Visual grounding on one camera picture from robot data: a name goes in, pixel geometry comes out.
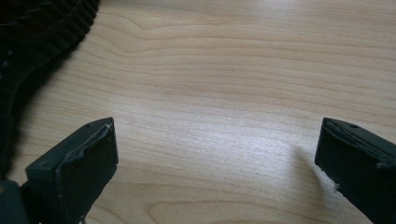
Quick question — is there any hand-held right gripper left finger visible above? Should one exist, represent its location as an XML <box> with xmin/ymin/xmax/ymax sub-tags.
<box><xmin>20</xmin><ymin>117</ymin><xmax>120</xmax><ymax>224</ymax></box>

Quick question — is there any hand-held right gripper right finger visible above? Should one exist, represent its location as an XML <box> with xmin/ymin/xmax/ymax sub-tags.
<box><xmin>314</xmin><ymin>117</ymin><xmax>396</xmax><ymax>224</ymax></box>

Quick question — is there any black corrugated cable sleeve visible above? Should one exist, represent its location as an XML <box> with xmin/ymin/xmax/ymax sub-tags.
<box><xmin>0</xmin><ymin>0</ymin><xmax>101</xmax><ymax>181</ymax></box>

